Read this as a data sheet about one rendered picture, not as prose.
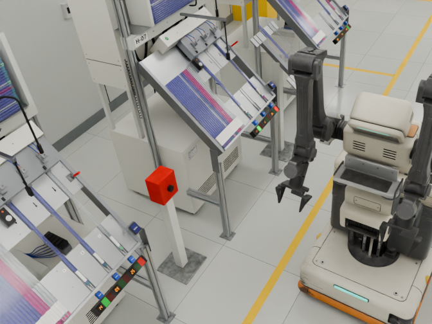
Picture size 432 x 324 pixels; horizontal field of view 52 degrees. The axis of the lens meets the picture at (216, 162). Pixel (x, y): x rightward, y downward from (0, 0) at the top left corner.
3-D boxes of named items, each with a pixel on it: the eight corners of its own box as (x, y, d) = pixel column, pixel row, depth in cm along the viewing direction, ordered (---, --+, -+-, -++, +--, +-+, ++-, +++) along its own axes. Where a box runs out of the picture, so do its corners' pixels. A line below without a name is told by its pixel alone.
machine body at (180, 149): (243, 164, 365) (237, 98, 326) (196, 220, 321) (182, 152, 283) (180, 144, 396) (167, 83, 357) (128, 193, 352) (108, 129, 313)
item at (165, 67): (232, 59, 304) (236, 55, 300) (175, 108, 263) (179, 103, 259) (198, 22, 301) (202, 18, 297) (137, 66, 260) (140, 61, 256)
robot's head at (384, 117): (364, 99, 185) (357, 88, 172) (416, 111, 175) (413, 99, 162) (352, 132, 185) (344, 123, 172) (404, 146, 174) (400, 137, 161)
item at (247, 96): (270, 98, 306) (272, 95, 304) (220, 152, 265) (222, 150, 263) (251, 77, 304) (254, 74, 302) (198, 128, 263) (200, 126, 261)
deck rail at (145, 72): (219, 155, 267) (224, 151, 263) (217, 157, 266) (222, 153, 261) (136, 66, 260) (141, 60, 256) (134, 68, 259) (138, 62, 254)
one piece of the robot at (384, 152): (344, 190, 237) (346, 100, 194) (418, 215, 218) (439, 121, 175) (324, 227, 224) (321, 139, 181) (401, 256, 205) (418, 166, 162)
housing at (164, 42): (202, 28, 303) (213, 15, 292) (158, 60, 272) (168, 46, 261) (194, 19, 302) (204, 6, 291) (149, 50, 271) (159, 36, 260)
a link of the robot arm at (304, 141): (323, 56, 149) (294, 51, 155) (315, 63, 146) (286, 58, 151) (319, 154, 177) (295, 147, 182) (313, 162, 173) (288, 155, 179)
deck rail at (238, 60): (270, 99, 310) (276, 95, 305) (269, 101, 308) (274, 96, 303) (200, 22, 303) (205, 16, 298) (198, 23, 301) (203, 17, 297)
